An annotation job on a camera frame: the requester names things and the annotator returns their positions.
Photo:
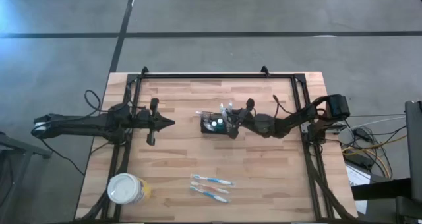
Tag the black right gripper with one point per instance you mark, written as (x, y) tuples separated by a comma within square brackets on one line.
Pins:
[(245, 118)]

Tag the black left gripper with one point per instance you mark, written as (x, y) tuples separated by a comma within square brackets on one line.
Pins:
[(146, 120)]

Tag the green white toothbrush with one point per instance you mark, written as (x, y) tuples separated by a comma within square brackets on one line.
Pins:
[(230, 106)]

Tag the purple white toothbrush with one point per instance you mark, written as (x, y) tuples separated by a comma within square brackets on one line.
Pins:
[(223, 110), (201, 112)]

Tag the blue white toothbrush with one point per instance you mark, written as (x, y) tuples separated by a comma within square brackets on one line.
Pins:
[(209, 194), (212, 180)]

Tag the red white toothbrush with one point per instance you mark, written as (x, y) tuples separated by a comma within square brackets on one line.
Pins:
[(210, 187)]

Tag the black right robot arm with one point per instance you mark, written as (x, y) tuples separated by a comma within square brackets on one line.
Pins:
[(290, 122)]

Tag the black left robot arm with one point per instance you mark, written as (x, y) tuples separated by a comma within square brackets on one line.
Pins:
[(82, 122)]

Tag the yellow wipes canister white lid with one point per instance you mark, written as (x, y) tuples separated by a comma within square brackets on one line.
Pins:
[(127, 188)]

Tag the black power brick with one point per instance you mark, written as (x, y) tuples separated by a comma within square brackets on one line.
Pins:
[(359, 159)]

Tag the white paper sheet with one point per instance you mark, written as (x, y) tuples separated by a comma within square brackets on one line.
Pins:
[(357, 178)]

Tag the black metal stand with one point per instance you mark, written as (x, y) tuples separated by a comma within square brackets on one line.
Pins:
[(23, 148)]

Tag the black metal beam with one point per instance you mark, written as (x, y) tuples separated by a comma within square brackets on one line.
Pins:
[(379, 188)]

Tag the dark grey equipment case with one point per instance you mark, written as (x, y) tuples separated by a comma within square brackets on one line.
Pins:
[(414, 151)]

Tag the black aluminium table frame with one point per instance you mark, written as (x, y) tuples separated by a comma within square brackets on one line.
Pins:
[(230, 75)]

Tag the black frame clamp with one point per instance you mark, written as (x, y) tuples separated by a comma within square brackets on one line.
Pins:
[(145, 70), (264, 71)]

